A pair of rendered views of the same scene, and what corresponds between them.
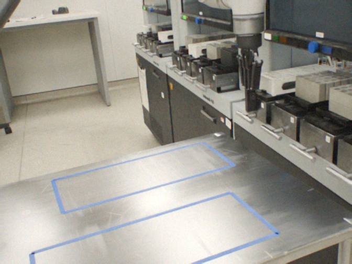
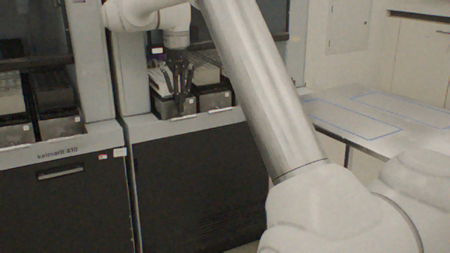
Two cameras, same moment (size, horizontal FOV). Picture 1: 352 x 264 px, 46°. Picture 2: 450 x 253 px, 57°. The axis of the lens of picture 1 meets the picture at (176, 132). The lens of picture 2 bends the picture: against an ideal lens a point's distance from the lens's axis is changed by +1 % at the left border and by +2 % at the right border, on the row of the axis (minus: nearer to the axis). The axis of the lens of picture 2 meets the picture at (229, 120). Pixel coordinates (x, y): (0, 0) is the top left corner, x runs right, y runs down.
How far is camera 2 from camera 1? 178 cm
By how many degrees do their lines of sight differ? 92
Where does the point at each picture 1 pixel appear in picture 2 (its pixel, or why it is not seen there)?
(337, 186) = not seen: hidden behind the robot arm
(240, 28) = (186, 41)
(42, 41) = not seen: outside the picture
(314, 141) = not seen: hidden behind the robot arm
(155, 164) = (327, 114)
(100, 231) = (408, 118)
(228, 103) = (119, 131)
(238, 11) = (185, 28)
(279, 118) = (212, 100)
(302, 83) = (202, 74)
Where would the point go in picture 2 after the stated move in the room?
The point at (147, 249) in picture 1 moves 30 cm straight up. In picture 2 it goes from (409, 108) to (425, 14)
